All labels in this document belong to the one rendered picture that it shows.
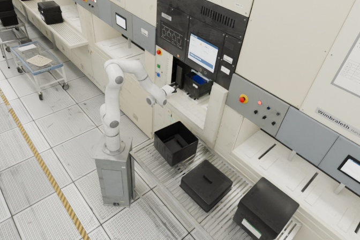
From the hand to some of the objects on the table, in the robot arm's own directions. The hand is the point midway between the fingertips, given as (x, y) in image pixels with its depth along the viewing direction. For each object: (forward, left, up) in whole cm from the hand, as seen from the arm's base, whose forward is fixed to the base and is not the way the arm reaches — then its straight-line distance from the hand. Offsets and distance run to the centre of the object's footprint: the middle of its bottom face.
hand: (174, 85), depth 223 cm
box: (+70, -93, -43) cm, 124 cm away
